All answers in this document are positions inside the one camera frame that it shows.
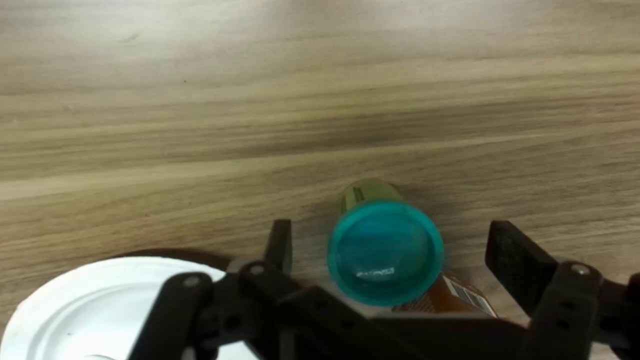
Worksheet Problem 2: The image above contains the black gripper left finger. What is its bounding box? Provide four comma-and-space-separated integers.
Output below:
128, 218, 401, 360

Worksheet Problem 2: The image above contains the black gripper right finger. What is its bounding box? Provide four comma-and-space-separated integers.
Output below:
484, 220, 640, 360

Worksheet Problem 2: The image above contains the green tub teal lid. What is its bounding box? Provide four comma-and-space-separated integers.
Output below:
324, 180, 446, 309

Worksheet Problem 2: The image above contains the white round plate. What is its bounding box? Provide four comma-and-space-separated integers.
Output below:
0, 256, 261, 360

